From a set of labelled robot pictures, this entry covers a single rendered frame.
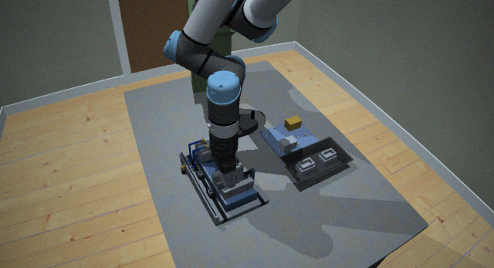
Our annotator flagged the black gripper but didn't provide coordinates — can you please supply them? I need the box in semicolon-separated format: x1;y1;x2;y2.
207;110;259;182

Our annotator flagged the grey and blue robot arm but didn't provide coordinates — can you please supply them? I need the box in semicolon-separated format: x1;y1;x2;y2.
163;0;292;126

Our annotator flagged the yellow rectangular block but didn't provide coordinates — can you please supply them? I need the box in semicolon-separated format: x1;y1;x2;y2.
284;116;302;131

